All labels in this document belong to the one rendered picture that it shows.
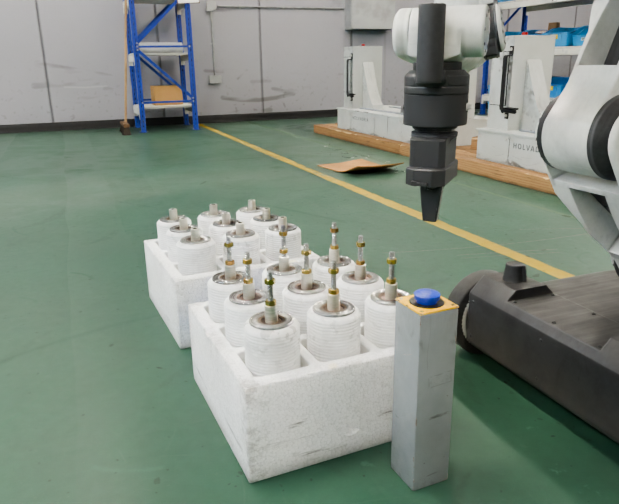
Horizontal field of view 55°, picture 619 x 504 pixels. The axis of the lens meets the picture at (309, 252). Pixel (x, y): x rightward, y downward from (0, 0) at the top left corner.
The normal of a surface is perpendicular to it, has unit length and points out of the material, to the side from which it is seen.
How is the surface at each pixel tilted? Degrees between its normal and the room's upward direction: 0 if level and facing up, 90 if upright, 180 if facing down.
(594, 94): 56
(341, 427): 90
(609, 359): 46
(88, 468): 0
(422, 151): 90
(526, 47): 90
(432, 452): 90
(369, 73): 67
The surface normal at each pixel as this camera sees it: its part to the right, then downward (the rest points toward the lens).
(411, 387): -0.91, 0.14
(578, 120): -0.84, -0.31
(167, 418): -0.01, -0.95
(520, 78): 0.36, 0.28
